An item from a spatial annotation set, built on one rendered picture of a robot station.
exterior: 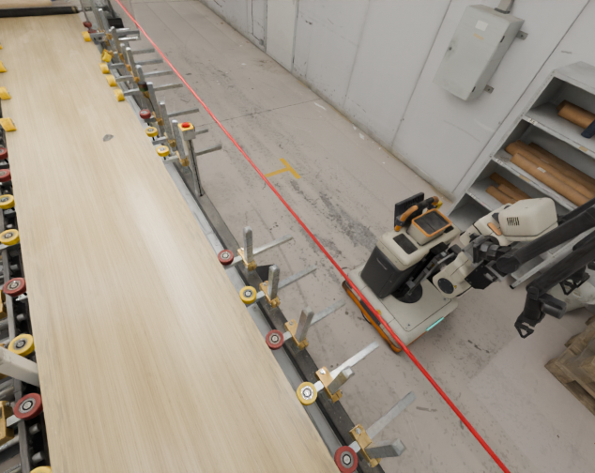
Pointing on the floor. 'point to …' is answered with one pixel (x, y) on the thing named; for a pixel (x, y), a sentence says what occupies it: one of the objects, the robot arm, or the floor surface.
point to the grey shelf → (558, 142)
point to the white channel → (9, 363)
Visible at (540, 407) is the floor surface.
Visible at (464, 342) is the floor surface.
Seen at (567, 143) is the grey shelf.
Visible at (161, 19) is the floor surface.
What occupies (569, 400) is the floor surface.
